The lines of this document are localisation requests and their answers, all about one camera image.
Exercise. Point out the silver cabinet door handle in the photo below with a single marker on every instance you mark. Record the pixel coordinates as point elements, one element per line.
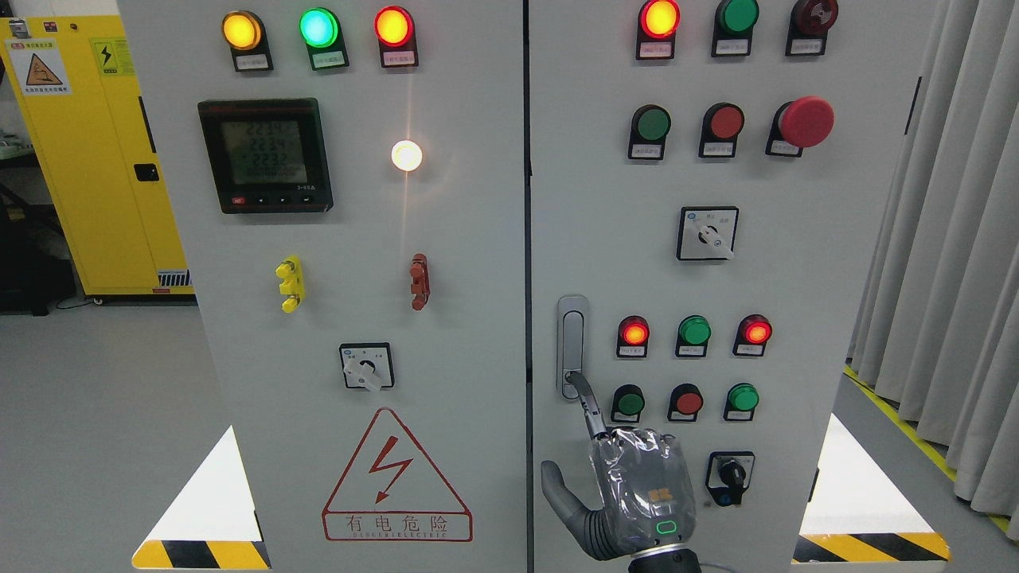
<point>570,341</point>

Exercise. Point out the black silver robot forearm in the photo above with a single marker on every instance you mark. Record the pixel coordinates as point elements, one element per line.
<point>673,558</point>

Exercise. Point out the grey left cabinet door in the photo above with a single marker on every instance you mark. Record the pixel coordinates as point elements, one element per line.
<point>459,363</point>

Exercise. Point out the grey cabinet door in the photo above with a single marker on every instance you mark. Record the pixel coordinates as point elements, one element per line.
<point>606,227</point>
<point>459,363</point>

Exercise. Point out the grey right cabinet door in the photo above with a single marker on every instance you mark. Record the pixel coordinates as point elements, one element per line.
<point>606,227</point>

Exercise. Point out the red terminal connector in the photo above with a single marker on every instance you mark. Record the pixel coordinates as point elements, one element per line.
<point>420,282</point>

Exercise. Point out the red lit indicator middle left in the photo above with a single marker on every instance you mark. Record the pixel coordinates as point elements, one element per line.
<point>632,338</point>

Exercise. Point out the green push button lower left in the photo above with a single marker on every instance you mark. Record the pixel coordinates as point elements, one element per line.
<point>628,404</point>

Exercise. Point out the green push button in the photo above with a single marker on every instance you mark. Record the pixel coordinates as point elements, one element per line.
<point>628,404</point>
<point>649,127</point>
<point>742,400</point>

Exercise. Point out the white lit indicator light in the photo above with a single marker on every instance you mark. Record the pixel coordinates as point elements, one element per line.
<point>407,155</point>

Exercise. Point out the green indicator middle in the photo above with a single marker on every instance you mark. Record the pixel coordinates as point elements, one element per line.
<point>693,335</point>

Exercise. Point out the green push button upper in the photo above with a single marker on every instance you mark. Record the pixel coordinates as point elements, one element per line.
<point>649,127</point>

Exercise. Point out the red push button lower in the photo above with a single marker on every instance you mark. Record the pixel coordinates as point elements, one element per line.
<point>685,403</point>

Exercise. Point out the red push button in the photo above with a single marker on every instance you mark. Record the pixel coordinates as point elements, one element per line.
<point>721,125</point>
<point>685,403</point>

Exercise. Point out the yellow terminal connector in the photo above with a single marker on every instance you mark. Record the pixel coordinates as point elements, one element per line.
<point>293,290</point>

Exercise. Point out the red electric hazard sign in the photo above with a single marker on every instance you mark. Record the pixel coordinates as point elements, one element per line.
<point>391,490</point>

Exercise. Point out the red lit indicator middle right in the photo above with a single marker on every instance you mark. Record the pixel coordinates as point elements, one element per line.
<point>752,336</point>

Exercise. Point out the green push button lower right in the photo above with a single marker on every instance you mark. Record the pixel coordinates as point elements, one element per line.
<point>742,400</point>

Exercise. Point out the red push button upper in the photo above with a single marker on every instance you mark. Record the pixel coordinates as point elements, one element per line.
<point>721,125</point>

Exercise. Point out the black digital power meter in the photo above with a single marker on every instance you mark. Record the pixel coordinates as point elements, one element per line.
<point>267,156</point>

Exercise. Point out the red lit indicator light left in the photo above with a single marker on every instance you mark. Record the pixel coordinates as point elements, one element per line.
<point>396,34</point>

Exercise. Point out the red lit indicator top right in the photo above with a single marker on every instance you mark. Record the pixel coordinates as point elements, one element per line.
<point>657,30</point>

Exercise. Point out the green lit indicator light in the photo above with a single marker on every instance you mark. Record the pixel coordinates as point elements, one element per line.
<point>322,33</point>

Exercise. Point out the green indicator top right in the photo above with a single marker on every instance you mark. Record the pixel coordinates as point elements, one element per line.
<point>733,28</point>

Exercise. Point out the red emergency stop button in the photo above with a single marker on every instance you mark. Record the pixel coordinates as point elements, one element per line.
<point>799,124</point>

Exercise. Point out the yellow indicator light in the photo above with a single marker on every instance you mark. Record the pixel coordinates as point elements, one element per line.
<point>245,35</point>

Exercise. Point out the dark red buzzer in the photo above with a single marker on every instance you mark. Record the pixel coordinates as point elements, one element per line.
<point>810,22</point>

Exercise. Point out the grey curtain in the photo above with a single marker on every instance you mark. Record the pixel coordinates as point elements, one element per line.
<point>937,331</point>

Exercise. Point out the yellow safety cabinet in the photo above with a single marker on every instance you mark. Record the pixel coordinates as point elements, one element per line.
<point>75,81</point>

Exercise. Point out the left door selector switch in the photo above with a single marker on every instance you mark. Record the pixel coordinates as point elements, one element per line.
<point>367,365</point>

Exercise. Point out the upper right selector switch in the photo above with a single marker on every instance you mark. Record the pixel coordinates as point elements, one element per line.
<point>707,233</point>

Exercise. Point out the black key selector switch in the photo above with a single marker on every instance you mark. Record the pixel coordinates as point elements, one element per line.
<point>728,476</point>

